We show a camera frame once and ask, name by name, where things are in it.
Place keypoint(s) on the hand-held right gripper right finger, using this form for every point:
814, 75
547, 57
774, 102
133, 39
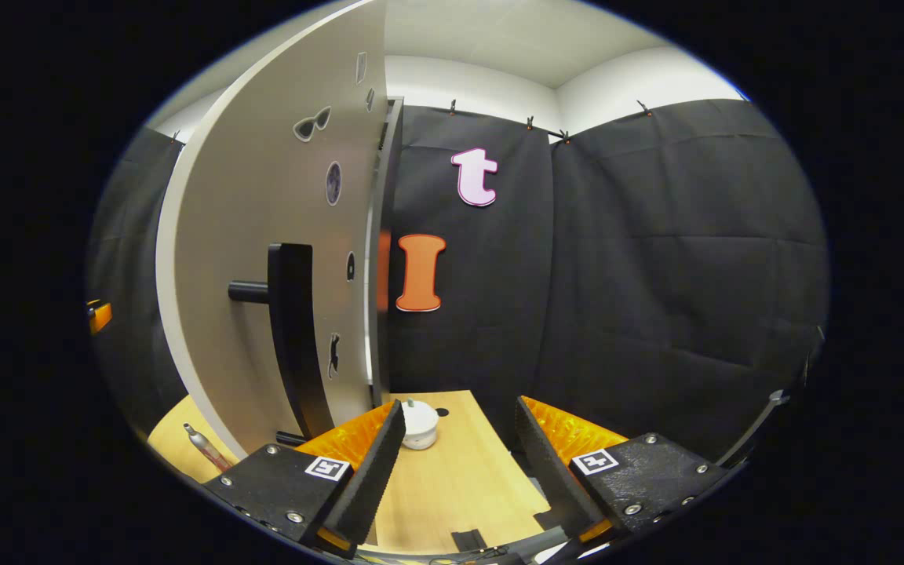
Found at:
550, 471

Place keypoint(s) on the small white round jar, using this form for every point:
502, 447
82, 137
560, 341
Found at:
421, 428

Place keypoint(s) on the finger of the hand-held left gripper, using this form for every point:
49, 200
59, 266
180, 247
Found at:
100, 315

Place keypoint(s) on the beige cabinet door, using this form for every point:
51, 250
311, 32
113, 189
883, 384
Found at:
248, 196

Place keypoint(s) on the black backdrop cloth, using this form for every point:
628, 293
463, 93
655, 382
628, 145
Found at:
656, 275

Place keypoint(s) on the grey metal rod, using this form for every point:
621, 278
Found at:
772, 399

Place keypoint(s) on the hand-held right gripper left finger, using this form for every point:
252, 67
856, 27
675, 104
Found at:
373, 479

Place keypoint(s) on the silver pen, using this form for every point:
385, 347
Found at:
205, 445

